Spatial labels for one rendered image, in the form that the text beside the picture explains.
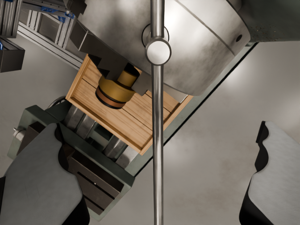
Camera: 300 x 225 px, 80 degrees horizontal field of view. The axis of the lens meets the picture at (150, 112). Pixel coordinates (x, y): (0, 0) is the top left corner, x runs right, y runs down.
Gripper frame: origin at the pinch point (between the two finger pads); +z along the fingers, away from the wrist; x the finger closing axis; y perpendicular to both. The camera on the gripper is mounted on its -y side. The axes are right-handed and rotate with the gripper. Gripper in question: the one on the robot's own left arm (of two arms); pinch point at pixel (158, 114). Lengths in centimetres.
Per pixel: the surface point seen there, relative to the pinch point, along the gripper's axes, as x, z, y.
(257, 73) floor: 76, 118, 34
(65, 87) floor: -84, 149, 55
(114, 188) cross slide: -15, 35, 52
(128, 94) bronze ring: -5.7, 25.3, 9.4
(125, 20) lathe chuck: -3.6, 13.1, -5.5
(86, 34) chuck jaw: -10.0, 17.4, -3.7
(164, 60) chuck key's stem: 0.6, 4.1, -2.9
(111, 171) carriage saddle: -18, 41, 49
